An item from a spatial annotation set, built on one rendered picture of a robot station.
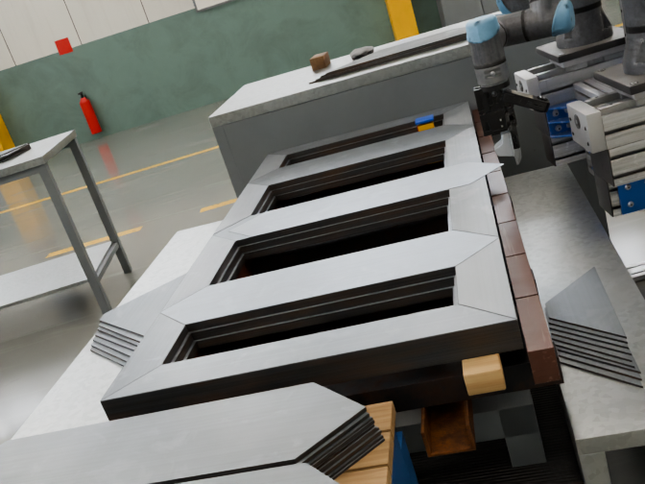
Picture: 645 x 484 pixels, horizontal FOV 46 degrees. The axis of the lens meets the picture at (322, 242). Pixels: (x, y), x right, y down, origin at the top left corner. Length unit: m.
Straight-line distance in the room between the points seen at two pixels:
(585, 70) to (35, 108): 10.13
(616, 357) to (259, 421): 0.62
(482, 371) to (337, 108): 1.68
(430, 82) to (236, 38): 8.39
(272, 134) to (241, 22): 8.19
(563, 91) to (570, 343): 0.97
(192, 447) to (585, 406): 0.64
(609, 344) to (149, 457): 0.81
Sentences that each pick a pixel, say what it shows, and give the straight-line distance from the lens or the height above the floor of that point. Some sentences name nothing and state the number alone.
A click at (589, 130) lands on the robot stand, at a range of 1.76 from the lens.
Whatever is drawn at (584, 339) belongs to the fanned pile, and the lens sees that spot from 1.46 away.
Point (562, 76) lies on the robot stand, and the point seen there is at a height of 0.97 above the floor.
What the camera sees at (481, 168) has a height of 0.87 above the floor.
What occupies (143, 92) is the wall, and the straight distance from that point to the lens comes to 11.30.
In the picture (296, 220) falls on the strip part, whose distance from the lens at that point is 1.97.
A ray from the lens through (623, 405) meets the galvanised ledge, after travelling 1.33.
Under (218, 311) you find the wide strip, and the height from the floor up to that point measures 0.87.
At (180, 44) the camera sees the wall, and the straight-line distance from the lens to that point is 11.10.
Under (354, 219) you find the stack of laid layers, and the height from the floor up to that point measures 0.85.
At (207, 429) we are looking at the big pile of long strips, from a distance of 1.24.
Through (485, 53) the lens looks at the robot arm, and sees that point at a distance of 1.84.
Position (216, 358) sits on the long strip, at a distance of 1.40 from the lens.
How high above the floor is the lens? 1.47
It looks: 20 degrees down
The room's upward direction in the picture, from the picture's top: 18 degrees counter-clockwise
